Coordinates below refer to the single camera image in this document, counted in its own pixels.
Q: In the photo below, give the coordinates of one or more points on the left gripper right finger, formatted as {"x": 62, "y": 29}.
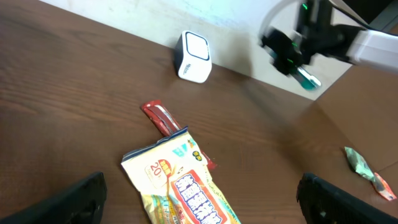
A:
{"x": 322, "y": 202}

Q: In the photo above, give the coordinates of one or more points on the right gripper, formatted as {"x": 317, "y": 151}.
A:
{"x": 288, "y": 54}

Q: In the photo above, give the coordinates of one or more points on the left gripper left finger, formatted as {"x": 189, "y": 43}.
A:
{"x": 81, "y": 203}

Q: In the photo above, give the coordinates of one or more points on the teal wet wipes pack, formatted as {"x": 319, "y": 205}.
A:
{"x": 358, "y": 163}

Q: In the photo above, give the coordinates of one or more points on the yellow snack bag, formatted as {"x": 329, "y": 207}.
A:
{"x": 175, "y": 183}

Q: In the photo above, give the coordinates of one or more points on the red snack bar wrapper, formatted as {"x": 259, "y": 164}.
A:
{"x": 168, "y": 126}

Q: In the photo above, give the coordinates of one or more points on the orange Kleenex tissue pack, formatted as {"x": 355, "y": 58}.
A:
{"x": 382, "y": 188}

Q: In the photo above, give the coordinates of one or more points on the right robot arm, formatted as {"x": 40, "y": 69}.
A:
{"x": 315, "y": 34}

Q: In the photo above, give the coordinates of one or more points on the white barcode scanner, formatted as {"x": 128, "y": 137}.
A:
{"x": 192, "y": 57}

